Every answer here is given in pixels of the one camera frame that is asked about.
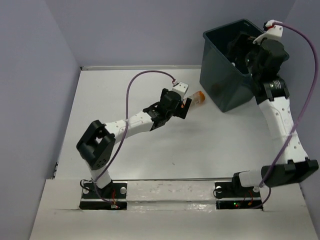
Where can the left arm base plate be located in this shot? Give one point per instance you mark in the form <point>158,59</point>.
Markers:
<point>113,197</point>

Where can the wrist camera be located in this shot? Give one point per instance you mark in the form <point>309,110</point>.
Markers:
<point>272,30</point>
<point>180,88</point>

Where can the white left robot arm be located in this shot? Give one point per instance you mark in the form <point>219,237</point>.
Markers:
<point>97,143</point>

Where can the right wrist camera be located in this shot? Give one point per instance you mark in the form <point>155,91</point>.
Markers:
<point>272,30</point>

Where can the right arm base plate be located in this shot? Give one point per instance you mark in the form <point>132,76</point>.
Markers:
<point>229,197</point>

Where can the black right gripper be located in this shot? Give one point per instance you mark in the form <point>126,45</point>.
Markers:
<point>241,41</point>

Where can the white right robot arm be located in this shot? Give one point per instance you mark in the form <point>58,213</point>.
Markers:
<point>293,164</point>

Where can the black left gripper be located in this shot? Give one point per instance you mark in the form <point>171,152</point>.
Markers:
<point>180,112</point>

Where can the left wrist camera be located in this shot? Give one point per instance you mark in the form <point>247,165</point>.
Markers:
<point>180,88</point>

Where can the orange label bottle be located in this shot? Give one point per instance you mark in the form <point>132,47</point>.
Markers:
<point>197,99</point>

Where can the dark green plastic bin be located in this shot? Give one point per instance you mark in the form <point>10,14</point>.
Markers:
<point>226,83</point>

